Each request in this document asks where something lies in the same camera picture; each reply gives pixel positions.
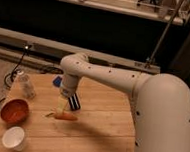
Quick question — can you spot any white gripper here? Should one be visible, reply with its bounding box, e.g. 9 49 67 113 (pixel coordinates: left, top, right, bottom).
56 74 79 115

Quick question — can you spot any orange ceramic bowl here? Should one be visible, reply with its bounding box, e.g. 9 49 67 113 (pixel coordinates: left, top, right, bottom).
0 99 29 125

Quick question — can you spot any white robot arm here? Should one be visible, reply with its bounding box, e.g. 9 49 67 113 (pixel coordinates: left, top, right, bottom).
60 53 190 152

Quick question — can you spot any black white striped block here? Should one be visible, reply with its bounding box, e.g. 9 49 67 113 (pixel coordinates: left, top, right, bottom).
68 94 81 111

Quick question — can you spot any orange carrot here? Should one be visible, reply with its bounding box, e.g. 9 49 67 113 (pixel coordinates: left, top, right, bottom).
45 109 79 122

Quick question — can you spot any blue object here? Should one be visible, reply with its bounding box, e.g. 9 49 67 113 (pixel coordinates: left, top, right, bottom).
53 75 62 87

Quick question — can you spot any clear plastic bottle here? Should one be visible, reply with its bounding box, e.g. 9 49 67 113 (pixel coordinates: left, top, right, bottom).
17 71 36 99

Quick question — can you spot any white paper cup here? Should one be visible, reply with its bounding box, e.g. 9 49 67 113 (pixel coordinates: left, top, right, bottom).
1 127 26 151

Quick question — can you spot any metal pole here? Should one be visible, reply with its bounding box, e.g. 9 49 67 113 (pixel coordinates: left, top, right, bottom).
145 0 184 69

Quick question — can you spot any black cable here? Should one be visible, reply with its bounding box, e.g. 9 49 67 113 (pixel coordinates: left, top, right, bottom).
0 41 33 116

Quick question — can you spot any grey baseboard rail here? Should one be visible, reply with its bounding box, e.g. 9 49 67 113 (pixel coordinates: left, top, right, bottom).
0 28 160 74

